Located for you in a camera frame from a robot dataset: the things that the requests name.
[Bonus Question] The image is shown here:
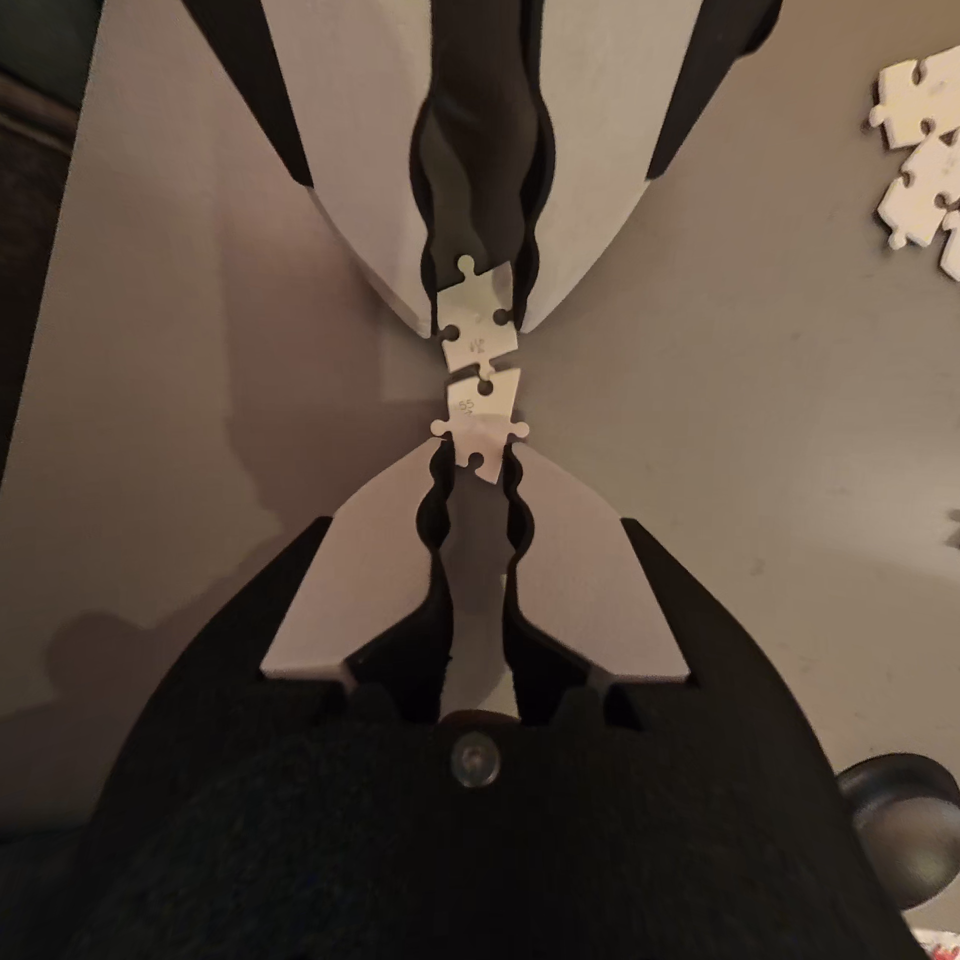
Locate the black round stand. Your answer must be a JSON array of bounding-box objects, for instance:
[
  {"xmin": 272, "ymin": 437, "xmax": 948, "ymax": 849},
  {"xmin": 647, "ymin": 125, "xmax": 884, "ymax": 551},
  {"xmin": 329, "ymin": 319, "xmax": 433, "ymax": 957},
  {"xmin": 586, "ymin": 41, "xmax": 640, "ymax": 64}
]
[{"xmin": 836, "ymin": 753, "xmax": 960, "ymax": 912}]

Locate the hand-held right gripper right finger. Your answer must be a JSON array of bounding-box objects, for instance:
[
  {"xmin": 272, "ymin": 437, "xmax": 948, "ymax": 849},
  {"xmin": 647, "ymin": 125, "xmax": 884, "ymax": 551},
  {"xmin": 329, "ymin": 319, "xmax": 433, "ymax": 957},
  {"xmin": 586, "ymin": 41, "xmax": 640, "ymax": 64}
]
[{"xmin": 504, "ymin": 442, "xmax": 691, "ymax": 723}]

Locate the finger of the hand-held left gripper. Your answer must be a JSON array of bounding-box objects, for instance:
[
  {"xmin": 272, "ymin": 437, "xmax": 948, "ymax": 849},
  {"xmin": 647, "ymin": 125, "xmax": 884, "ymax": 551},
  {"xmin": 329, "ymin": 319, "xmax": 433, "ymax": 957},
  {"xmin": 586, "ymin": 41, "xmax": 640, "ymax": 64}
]
[
  {"xmin": 517, "ymin": 0, "xmax": 706, "ymax": 336},
  {"xmin": 261, "ymin": 0, "xmax": 438, "ymax": 340}
]

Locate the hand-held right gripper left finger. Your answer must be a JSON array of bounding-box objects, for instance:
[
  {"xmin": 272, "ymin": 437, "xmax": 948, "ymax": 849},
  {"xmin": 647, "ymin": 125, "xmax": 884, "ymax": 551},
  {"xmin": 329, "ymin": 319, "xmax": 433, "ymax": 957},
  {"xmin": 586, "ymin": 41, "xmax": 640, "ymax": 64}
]
[{"xmin": 258, "ymin": 438, "xmax": 455, "ymax": 723}]

